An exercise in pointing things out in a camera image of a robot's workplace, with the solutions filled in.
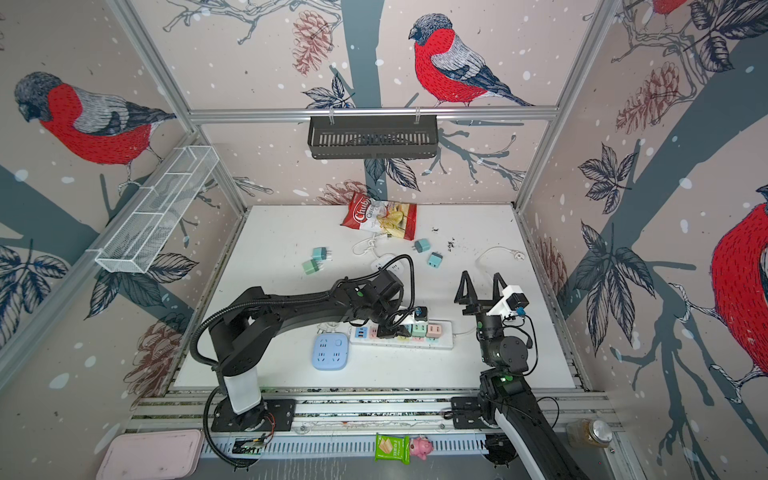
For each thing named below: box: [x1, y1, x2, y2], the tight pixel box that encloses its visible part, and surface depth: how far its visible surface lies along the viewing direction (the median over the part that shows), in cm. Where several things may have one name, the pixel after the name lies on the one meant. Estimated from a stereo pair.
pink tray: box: [96, 429, 205, 480], surface depth 69 cm
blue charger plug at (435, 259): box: [428, 252, 443, 268], surface depth 105 cm
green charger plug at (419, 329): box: [411, 323, 428, 337], surface depth 83 cm
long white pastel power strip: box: [349, 321, 454, 350], surface depth 85 cm
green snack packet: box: [374, 432, 411, 465], surface depth 69 cm
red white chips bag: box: [340, 192, 417, 241], surface depth 116 cm
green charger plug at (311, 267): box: [302, 259, 323, 275], surface depth 103 cm
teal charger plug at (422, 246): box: [412, 238, 431, 254], surface depth 109 cm
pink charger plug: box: [426, 324, 442, 338], surface depth 83 cm
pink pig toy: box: [410, 436, 434, 461], surface depth 69 cm
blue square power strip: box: [312, 332, 349, 371], surface depth 84 cm
